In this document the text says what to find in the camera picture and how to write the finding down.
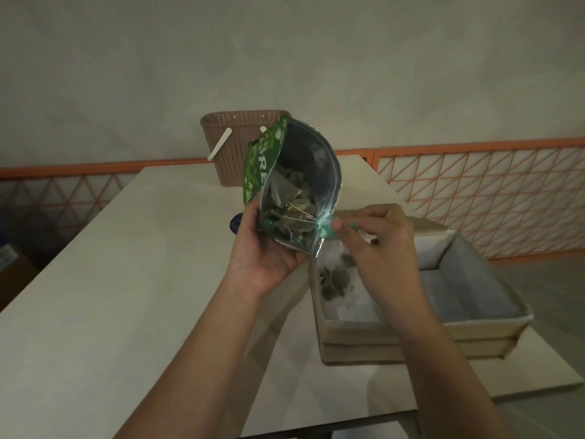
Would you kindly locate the person's right hand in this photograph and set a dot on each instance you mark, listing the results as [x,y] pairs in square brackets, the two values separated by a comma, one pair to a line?
[393,269]

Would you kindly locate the person's left hand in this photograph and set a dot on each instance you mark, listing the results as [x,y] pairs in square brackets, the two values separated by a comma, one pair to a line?
[260,265]

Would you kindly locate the beige fabric storage box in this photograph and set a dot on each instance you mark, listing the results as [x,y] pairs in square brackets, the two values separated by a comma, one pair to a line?
[365,338]

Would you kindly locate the pile of green tea bags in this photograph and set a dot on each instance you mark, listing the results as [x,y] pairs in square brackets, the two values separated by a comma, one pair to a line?
[288,192]

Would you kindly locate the green tea pouch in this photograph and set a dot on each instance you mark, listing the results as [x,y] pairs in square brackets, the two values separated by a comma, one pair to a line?
[326,178]

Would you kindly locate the person's left forearm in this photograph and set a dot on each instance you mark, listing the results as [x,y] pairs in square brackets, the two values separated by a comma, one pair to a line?
[196,370]

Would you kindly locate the round blue sticker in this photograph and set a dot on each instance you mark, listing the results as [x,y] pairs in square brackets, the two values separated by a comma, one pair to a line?
[234,224]

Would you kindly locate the brown perforated plastic basket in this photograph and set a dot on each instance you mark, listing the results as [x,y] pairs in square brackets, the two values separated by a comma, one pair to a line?
[233,169]

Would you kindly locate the orange metal mesh fence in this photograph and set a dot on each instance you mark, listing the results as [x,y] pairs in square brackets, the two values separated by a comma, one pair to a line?
[457,148]

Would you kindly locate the blue printed cardboard carton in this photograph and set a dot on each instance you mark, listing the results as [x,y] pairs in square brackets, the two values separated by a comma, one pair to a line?
[13,278]

